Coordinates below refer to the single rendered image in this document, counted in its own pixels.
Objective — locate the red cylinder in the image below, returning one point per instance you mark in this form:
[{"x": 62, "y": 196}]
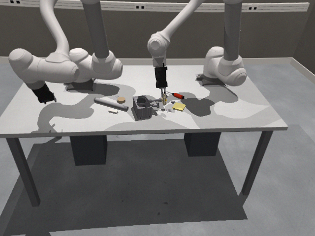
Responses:
[{"x": 178, "y": 95}]

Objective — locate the grey metal shaft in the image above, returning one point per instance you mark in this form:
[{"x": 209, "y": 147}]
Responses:
[{"x": 112, "y": 104}]

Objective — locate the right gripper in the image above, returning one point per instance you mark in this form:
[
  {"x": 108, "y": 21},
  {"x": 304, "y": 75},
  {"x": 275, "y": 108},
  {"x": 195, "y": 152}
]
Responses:
[{"x": 42, "y": 91}]

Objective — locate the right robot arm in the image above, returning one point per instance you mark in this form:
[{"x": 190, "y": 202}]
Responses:
[{"x": 80, "y": 70}]

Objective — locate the pale yellow square pad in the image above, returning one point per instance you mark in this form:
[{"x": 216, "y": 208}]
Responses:
[{"x": 179, "y": 106}]

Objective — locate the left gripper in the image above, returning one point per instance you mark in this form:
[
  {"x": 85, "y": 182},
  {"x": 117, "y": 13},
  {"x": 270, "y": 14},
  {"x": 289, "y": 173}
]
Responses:
[{"x": 160, "y": 74}]

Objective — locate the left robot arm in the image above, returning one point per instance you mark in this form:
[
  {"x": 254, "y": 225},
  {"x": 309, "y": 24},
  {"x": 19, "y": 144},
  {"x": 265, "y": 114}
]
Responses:
[{"x": 222, "y": 65}]

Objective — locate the tan gear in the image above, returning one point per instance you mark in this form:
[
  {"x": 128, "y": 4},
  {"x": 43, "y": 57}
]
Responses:
[{"x": 163, "y": 99}]

